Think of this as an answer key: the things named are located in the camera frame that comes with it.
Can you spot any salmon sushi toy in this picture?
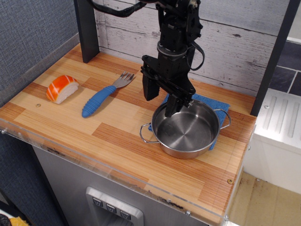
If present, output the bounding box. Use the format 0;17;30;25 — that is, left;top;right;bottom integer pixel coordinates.
46;75;79;104

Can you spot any dark vertical post left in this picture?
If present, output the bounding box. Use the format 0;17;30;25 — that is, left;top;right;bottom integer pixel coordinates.
73;0;99;63

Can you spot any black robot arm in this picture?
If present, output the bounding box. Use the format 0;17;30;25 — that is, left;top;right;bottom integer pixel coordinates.
141;0;204;117

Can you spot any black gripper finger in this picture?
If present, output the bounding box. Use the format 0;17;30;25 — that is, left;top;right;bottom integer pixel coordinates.
143;74;160;101
165;94;186;117

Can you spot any black cable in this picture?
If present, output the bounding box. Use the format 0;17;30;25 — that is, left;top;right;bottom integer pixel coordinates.
87;0;151;18

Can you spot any dark vertical post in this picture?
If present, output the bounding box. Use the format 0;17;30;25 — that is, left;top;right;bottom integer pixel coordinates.
250;0;301;116
73;0;99;63

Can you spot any white side cabinet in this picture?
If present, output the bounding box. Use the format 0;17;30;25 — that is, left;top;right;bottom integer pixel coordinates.
243;89;301;194

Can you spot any silver steel pot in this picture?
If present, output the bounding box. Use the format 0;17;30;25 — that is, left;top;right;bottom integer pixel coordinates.
139;97;231;160

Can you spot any blue handled metal fork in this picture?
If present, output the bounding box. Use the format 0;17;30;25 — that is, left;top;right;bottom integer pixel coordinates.
82;71;134;118

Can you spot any dark vertical post right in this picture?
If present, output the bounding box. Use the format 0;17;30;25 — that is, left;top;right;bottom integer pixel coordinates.
250;0;301;116

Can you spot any silver dispenser panel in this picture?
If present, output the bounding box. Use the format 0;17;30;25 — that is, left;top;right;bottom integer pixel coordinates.
86;187;144;226

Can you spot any blue folded cloth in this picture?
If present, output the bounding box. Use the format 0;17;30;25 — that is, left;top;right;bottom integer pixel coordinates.
148;93;230;151

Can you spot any yellow object bottom left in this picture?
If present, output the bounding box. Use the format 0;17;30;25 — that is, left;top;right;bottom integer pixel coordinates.
9;217;29;226

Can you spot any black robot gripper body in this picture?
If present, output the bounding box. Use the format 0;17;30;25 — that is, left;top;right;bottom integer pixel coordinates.
141;47;196;107

